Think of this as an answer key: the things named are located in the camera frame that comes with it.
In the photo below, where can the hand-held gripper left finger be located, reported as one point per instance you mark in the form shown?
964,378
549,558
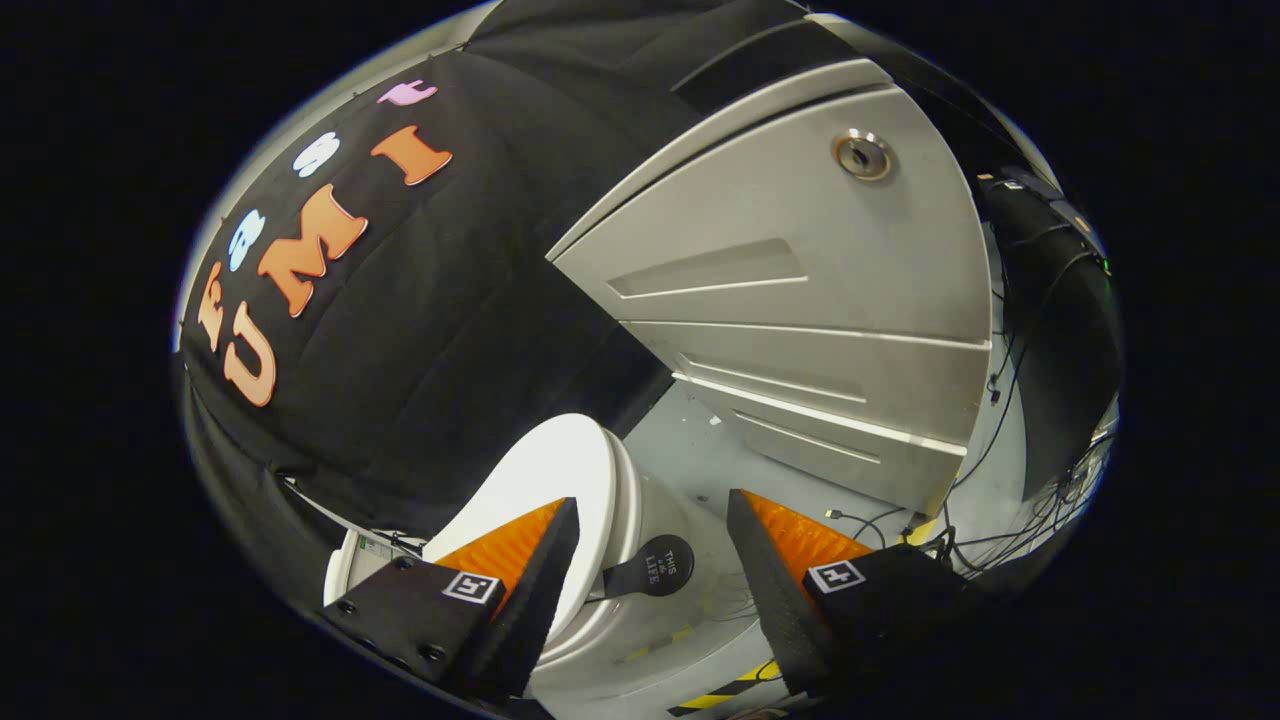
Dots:
530,600

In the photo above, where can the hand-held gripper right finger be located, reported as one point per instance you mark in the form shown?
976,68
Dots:
775,600

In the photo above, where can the white toilet lid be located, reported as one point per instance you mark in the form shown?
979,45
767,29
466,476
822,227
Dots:
550,470

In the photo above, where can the black backdrop cloth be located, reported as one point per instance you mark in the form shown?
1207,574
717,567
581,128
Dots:
450,340

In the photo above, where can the yellow black floor tape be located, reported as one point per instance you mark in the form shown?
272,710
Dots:
715,698

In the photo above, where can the white toilet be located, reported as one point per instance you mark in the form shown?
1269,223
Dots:
660,510

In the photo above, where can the white drawer cabinet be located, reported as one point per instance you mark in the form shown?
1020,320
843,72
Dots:
800,270

